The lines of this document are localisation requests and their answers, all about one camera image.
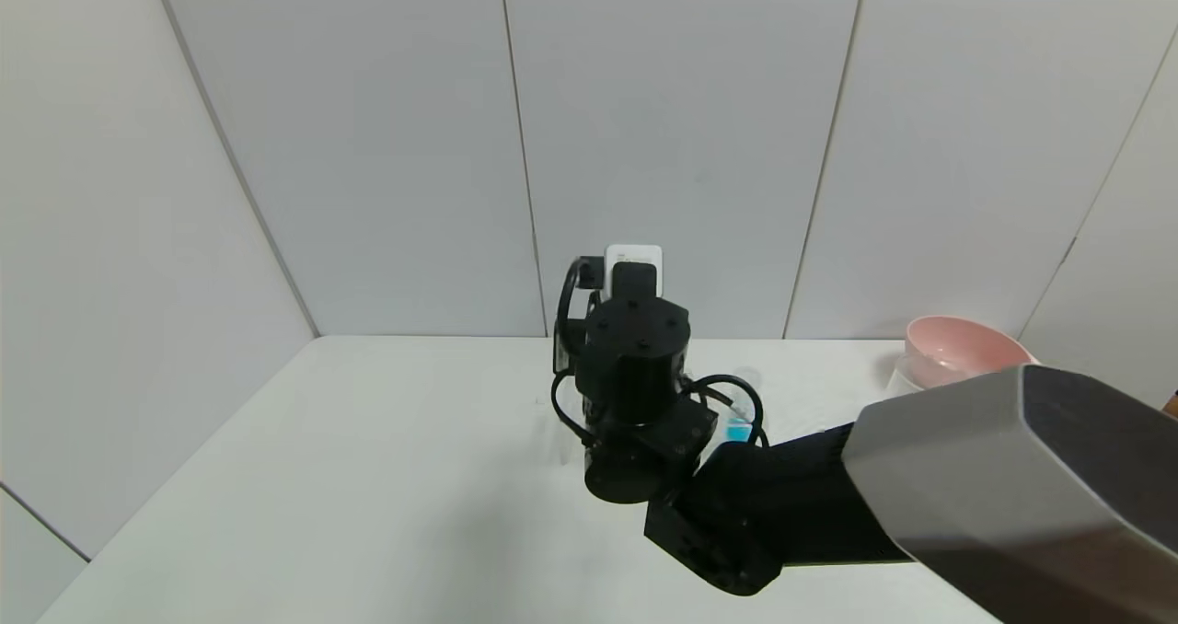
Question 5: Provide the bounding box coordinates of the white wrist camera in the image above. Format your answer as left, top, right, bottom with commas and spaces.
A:
605, 244, 664, 295

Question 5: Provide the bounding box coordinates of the test tube with blue pigment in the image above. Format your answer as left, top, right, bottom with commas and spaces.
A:
725, 366, 761, 445

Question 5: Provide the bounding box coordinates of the pink bowl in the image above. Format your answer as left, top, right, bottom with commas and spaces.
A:
902, 316, 1037, 391

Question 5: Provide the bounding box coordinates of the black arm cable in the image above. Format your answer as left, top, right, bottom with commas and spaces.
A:
686, 375, 770, 450

